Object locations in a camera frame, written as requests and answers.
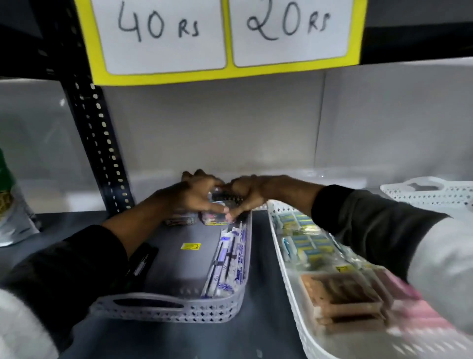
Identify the person's right hand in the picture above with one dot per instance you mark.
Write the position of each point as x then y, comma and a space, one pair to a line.
258, 190

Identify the person's left hand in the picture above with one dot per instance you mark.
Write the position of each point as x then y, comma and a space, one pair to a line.
184, 198

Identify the person's left fingers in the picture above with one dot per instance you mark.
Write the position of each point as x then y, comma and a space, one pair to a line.
205, 179

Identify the person's right fingers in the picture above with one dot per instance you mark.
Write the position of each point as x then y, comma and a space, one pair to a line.
236, 185

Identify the small clear stationery packet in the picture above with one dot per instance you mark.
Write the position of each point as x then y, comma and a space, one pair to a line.
225, 199

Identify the person's right forearm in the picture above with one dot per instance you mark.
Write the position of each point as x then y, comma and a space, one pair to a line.
369, 222

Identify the person's left forearm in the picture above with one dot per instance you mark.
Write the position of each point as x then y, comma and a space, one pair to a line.
92, 255

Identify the small colourful stationery packet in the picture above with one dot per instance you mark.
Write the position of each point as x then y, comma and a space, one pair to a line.
181, 220
214, 219

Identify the small yellow sticker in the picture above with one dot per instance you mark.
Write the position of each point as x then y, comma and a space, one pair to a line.
190, 246
345, 269

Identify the clear packet of blue pens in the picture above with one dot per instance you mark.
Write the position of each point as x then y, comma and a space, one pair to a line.
229, 259

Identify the grey plastic basket tray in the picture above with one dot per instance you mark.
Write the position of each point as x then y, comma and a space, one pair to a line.
177, 266

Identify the group of blue yellow eraser packets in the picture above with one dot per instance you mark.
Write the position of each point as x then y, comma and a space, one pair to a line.
306, 244

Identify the black marker pen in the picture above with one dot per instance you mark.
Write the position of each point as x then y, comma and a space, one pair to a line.
142, 266

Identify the white plastic basket tray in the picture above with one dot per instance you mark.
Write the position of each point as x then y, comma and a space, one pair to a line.
436, 192
295, 318

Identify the white handwritten label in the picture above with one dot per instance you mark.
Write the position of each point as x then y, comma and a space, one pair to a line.
159, 40
288, 33

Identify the stack of brown boxes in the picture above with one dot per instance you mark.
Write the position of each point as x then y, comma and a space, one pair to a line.
340, 299

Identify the yellow paper sign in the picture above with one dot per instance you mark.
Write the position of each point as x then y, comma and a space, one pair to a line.
87, 44

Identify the green and silver pouch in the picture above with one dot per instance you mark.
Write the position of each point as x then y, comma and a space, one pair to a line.
14, 218

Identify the stack of pink packets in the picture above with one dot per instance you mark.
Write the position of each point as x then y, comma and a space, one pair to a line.
414, 296

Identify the black rack shelf beam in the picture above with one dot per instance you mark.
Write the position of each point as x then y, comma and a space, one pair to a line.
414, 40

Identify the black perforated rack post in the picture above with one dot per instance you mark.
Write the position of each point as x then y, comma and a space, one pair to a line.
96, 122

